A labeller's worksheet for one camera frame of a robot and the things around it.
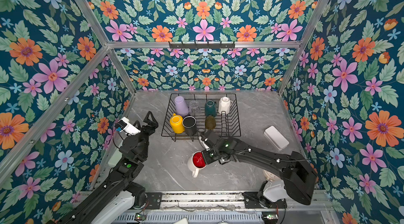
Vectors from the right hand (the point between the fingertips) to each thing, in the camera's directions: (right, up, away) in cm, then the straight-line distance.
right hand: (202, 157), depth 78 cm
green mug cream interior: (+4, +24, +19) cm, 31 cm away
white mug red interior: (-3, -3, +1) cm, 4 cm away
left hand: (-25, +23, -7) cm, 35 cm away
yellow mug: (-15, +16, +11) cm, 25 cm away
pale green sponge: (-49, -3, +8) cm, 50 cm away
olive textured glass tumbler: (+4, +16, +16) cm, 23 cm away
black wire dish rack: (-10, +20, +17) cm, 28 cm away
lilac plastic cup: (-15, +26, +19) cm, 35 cm away
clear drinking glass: (-6, +24, +21) cm, 33 cm away
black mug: (-8, +16, +11) cm, 21 cm away
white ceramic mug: (+13, +27, +20) cm, 36 cm away
